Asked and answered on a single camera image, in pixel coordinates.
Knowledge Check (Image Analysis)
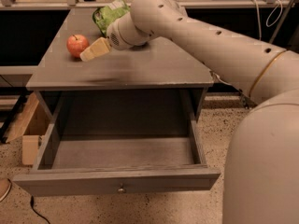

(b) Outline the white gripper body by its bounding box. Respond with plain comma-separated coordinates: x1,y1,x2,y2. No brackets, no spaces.
107,13,150,50

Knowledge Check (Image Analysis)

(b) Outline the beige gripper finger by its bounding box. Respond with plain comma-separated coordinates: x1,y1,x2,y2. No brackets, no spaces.
79,37,111,62

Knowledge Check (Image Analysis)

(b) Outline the red apple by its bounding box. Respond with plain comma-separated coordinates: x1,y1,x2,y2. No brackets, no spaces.
66,35,90,58

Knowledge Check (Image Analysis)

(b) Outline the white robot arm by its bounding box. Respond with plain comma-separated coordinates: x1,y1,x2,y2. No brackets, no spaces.
80,0,299,224

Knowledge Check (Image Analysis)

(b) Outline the open grey top drawer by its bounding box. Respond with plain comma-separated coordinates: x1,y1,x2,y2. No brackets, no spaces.
13,98,221,196

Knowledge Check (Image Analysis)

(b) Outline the round metal drawer knob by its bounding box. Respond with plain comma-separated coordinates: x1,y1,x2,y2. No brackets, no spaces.
117,184,126,194

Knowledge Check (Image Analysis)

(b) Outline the green chip bag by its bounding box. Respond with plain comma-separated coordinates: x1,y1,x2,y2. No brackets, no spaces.
92,0,130,37

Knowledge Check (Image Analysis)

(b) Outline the grey wooden cabinet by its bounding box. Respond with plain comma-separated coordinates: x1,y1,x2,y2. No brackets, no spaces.
27,8,212,138

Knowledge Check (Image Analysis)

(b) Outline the wooden box on floor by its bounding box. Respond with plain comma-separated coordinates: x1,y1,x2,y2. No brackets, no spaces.
7,93,50,165

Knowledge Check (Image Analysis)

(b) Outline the round floor object at left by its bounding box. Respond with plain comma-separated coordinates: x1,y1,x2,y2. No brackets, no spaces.
0,178,11,202

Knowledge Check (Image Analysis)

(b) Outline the white cable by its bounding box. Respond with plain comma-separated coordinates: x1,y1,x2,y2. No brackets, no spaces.
250,0,284,42

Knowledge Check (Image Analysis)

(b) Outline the black cable on floor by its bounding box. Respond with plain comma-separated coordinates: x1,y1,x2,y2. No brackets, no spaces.
29,195,51,224

